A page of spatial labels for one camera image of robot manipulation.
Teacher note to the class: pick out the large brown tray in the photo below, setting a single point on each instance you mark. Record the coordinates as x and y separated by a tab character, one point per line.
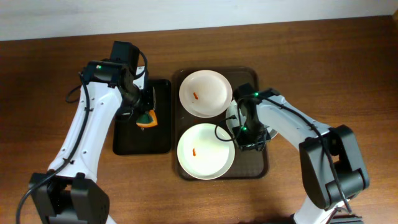
247	164

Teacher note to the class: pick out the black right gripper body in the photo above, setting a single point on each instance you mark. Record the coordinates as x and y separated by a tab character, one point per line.
252	144

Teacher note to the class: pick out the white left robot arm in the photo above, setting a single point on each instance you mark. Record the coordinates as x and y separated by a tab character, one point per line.
68	192

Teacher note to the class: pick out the white plate with stain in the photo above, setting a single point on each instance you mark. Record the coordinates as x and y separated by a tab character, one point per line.
205	93

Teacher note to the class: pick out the green orange sponge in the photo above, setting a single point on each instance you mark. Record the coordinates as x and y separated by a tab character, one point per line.
147	120

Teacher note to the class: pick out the pale green plate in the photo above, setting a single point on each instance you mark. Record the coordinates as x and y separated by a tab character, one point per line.
234	122

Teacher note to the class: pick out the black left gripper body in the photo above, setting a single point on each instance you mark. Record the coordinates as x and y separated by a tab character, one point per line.
150	101

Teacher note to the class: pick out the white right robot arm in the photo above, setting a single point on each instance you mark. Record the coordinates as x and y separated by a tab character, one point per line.
332	167

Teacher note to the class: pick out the small black tray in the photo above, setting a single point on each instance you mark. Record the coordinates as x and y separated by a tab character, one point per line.
130	139

